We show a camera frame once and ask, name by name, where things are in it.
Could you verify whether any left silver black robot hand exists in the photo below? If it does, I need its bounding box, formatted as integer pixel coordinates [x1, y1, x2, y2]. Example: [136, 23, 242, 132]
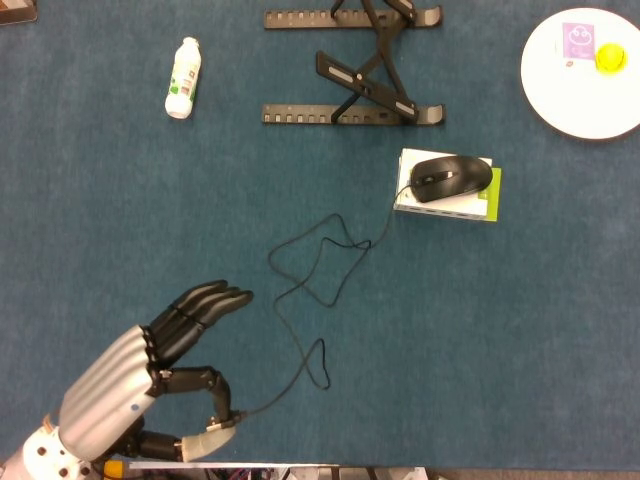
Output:
[57, 279, 255, 464]

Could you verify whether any black mouse cable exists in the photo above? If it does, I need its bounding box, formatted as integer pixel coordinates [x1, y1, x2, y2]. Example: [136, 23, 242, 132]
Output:
[206, 182, 416, 432]

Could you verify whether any black computer mouse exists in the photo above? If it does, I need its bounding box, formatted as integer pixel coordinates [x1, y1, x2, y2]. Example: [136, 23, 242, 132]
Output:
[409, 154, 494, 204]

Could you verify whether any white plastic bottle green label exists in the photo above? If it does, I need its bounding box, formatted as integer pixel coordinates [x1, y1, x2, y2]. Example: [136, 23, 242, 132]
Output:
[164, 36, 203, 120]

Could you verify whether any teal felt table cloth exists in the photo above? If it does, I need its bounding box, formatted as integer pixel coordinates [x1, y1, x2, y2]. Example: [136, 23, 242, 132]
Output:
[0, 0, 640, 471]

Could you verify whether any white green cardboard box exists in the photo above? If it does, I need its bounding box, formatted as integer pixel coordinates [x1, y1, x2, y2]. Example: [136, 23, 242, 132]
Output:
[393, 147, 503, 224]

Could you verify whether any black folding laptop stand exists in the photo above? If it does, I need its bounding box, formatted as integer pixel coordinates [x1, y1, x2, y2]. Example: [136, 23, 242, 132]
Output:
[262, 0, 445, 126]

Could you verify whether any white round plate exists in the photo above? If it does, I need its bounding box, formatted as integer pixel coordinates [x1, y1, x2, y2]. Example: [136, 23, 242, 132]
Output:
[519, 7, 640, 141]

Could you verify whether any small tissue pack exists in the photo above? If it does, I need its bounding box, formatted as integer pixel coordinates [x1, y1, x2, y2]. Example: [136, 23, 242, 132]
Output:
[561, 22, 597, 62]

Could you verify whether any small yellow ball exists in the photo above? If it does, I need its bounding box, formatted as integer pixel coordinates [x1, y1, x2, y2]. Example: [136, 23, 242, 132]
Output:
[594, 43, 629, 75]

